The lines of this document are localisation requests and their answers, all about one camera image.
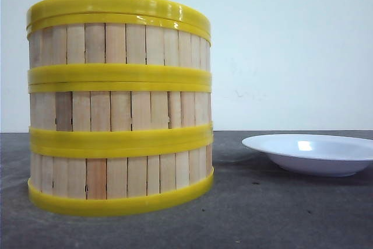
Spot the woven bamboo steamer lid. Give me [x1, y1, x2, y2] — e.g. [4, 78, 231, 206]
[26, 0, 210, 34]

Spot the bamboo steamer basket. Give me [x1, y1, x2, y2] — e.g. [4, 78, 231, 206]
[27, 136, 214, 218]
[27, 12, 211, 93]
[29, 91, 213, 157]

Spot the white plate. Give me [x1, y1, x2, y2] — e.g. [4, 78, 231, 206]
[242, 134, 372, 177]

